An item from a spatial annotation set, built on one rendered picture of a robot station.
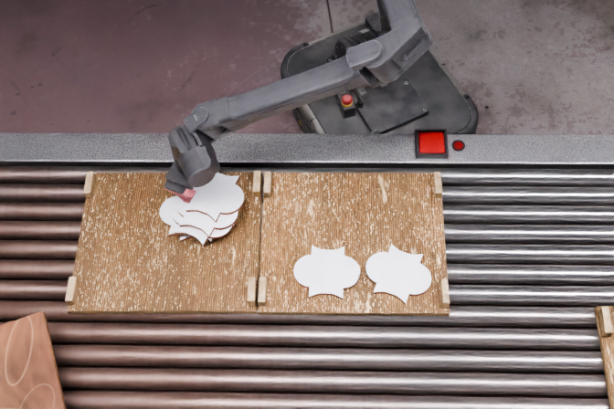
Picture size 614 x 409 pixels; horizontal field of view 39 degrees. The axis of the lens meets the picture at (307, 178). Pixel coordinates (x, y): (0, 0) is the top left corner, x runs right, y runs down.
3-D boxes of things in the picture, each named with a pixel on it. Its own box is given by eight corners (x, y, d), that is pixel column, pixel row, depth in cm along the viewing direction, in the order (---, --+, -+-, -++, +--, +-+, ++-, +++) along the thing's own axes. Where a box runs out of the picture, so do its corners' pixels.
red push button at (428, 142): (418, 134, 209) (418, 131, 208) (442, 135, 209) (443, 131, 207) (418, 155, 206) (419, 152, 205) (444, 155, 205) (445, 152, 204)
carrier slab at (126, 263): (90, 175, 205) (89, 172, 204) (263, 175, 204) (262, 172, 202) (68, 313, 187) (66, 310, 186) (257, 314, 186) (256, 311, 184)
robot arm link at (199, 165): (225, 117, 182) (203, 103, 174) (248, 158, 176) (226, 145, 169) (183, 152, 184) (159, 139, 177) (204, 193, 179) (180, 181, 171)
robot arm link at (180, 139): (188, 118, 178) (163, 129, 177) (202, 142, 175) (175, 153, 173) (193, 137, 184) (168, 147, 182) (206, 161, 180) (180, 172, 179)
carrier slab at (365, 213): (265, 175, 204) (264, 172, 202) (439, 176, 202) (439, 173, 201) (258, 314, 186) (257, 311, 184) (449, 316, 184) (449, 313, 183)
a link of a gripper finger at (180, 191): (209, 189, 194) (205, 166, 186) (195, 214, 190) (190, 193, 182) (183, 179, 195) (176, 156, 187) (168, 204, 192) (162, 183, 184)
